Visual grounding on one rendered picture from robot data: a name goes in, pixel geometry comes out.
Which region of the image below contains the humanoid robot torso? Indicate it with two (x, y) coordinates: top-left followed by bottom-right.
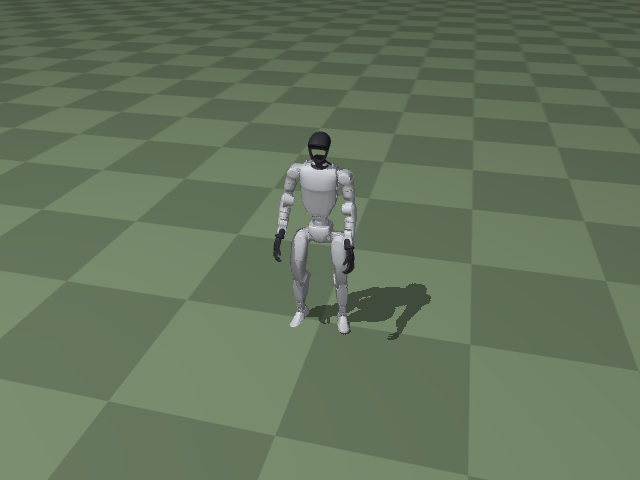
(299, 160), (339, 243)

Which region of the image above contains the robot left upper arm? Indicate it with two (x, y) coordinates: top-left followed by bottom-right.
(336, 168), (355, 215)

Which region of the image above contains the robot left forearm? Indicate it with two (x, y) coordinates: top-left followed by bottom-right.
(343, 204), (357, 246)

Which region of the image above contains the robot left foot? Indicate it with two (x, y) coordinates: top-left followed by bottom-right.
(337, 312), (349, 333)

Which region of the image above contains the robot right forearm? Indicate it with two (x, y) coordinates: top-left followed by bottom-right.
(276, 194), (291, 236)

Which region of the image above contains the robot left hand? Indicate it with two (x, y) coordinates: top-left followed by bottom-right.
(342, 239), (354, 274)

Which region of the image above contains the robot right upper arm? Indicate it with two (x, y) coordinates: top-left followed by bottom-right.
(283, 163), (303, 206)

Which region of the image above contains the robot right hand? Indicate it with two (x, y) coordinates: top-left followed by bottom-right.
(273, 228), (285, 262)

